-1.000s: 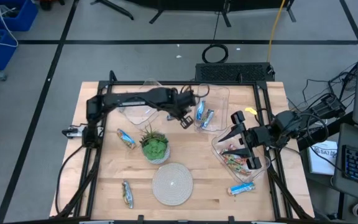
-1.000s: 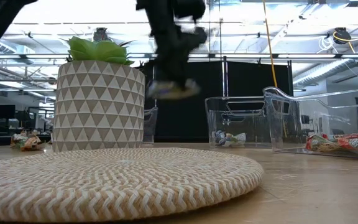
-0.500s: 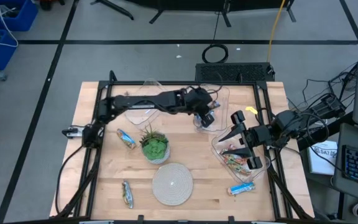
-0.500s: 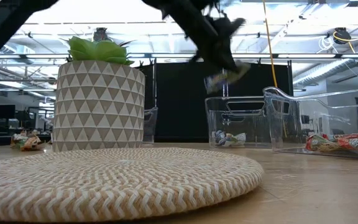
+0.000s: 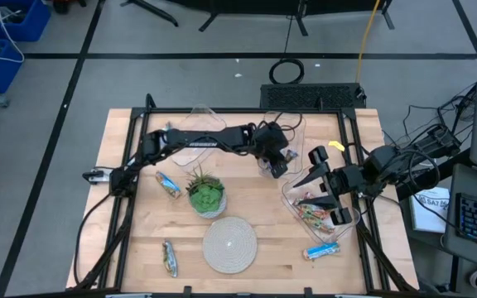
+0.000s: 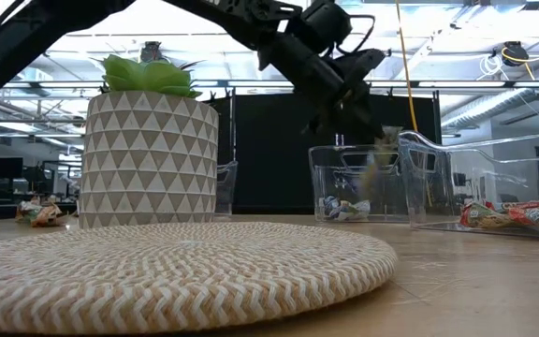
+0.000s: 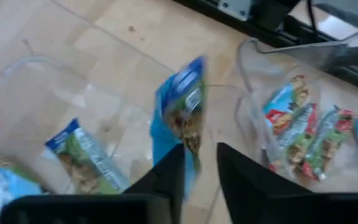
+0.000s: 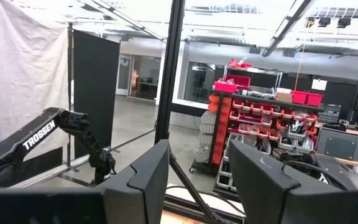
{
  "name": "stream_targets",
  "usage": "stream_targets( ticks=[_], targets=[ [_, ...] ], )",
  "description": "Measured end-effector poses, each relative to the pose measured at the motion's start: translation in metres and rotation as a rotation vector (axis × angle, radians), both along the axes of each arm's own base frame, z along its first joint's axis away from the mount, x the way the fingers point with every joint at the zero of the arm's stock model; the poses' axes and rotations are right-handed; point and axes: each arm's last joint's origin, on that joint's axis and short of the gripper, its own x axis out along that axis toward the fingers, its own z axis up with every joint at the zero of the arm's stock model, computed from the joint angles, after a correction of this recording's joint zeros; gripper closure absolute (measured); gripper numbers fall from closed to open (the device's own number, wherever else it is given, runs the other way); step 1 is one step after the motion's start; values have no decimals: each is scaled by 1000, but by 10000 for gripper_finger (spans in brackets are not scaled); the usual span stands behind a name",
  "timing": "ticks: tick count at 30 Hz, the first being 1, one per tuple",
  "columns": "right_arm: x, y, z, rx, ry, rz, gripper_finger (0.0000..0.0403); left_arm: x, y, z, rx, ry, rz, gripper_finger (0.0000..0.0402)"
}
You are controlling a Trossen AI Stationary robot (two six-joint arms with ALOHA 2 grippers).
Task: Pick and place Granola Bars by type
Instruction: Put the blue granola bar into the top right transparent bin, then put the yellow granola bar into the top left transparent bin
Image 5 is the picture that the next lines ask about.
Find white printed booklet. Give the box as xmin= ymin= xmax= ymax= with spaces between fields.
xmin=408 ymin=185 xmax=451 ymax=234

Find black computer case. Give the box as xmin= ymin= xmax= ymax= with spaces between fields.
xmin=259 ymin=82 xmax=367 ymax=110

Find colourful granola bar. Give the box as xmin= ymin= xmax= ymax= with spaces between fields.
xmin=298 ymin=205 xmax=330 ymax=224
xmin=311 ymin=218 xmax=337 ymax=234

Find black cable bundle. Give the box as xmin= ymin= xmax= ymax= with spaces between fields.
xmin=381 ymin=81 xmax=477 ymax=144

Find green succulent in pot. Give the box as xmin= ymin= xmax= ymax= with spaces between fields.
xmin=185 ymin=165 xmax=228 ymax=219

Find black floor stand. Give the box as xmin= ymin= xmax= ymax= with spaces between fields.
xmin=198 ymin=0 xmax=396 ymax=37

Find blue and orange granola bar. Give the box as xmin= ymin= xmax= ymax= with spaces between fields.
xmin=155 ymin=171 xmax=182 ymax=200

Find black stand leg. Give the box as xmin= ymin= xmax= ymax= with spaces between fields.
xmin=119 ymin=0 xmax=181 ymax=28

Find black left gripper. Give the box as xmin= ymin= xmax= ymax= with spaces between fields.
xmin=255 ymin=121 xmax=291 ymax=180

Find grey desk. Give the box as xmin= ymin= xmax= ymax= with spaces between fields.
xmin=442 ymin=162 xmax=477 ymax=262

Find round woven coaster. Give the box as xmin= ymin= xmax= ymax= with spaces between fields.
xmin=201 ymin=216 xmax=259 ymax=275

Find yellow cable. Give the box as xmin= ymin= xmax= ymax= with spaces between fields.
xmin=354 ymin=0 xmax=383 ymax=84

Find clear plastic container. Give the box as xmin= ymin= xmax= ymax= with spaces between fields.
xmin=280 ymin=163 xmax=362 ymax=245
xmin=170 ymin=103 xmax=229 ymax=168
xmin=258 ymin=109 xmax=308 ymax=180

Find coiled black cable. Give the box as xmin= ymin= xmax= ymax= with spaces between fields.
xmin=267 ymin=57 xmax=306 ymax=86

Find green granola bar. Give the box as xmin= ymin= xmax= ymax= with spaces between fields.
xmin=161 ymin=239 xmax=179 ymax=279

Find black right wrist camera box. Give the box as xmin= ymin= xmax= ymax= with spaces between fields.
xmin=336 ymin=164 xmax=366 ymax=196

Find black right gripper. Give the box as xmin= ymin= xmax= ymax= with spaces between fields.
xmin=292 ymin=145 xmax=354 ymax=227

